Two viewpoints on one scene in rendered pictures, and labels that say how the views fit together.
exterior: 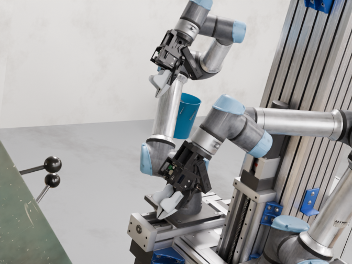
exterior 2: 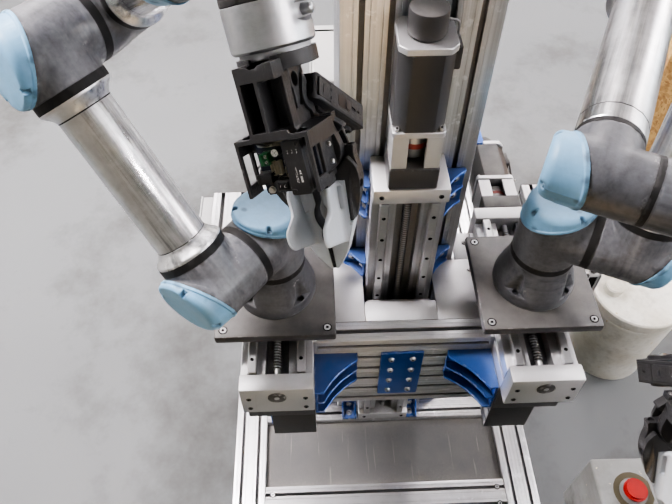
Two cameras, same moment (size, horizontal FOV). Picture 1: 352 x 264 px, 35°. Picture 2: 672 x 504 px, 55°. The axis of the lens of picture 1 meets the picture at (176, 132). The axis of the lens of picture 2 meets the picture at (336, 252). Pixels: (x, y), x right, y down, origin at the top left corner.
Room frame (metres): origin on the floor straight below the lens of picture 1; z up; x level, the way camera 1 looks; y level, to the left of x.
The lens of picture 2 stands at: (1.41, 0.38, 2.06)
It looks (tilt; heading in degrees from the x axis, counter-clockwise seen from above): 51 degrees down; 311
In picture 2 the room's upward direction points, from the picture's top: straight up
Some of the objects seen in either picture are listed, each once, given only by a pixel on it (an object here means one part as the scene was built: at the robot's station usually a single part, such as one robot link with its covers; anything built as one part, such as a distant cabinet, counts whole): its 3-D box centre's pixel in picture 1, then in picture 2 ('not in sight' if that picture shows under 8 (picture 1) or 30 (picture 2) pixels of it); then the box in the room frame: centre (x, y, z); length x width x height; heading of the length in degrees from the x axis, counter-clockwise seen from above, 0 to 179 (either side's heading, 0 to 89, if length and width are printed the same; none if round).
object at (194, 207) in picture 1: (185, 194); (274, 270); (1.97, -0.09, 1.09); 0.15 x 0.15 x 0.10
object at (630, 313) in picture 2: not in sight; (627, 310); (1.46, -1.16, 0.24); 0.32 x 0.30 x 0.47; 43
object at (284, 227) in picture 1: (287, 238); (558, 223); (1.60, -0.43, 1.20); 0.13 x 0.12 x 0.14; 17
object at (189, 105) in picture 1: (179, 114); not in sight; (5.42, 0.00, 0.22); 0.38 x 0.36 x 0.44; 133
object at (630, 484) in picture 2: not in sight; (634, 491); (1.27, -0.23, 0.93); 0.04 x 0.04 x 0.02
